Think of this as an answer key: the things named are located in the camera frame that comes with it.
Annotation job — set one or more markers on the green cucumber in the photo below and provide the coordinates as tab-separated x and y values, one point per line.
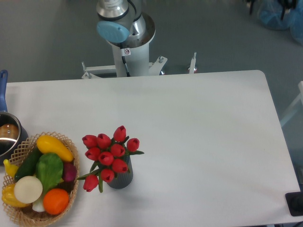
28	166

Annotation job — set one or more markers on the orange fruit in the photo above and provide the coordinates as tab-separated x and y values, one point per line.
55	201

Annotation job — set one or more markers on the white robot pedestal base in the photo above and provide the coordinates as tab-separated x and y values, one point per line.
133	59

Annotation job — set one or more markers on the purple red onion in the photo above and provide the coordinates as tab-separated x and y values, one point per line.
69	172

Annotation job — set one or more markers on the black device at table edge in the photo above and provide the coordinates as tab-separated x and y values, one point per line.
295	203

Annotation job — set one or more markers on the white round radish slice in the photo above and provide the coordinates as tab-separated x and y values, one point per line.
28	189

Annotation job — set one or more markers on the yellow squash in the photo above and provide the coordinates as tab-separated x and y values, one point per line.
48	144

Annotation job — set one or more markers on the green lettuce leaf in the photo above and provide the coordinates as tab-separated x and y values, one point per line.
49	171

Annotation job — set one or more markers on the dark grey ribbed vase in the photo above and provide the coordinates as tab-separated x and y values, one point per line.
123	179

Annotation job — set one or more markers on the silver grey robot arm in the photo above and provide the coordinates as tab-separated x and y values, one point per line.
120	21

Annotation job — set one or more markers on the yellow bell pepper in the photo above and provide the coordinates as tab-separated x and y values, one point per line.
8	197

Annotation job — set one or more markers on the dark saucepan blue handle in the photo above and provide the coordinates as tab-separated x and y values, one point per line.
12	133

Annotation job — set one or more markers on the red tulip bouquet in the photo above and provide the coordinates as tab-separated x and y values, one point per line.
106	154

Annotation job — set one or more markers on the woven wicker basket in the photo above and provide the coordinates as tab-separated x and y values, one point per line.
26	217

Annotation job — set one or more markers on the blue plastic bag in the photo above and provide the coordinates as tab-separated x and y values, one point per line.
283	15

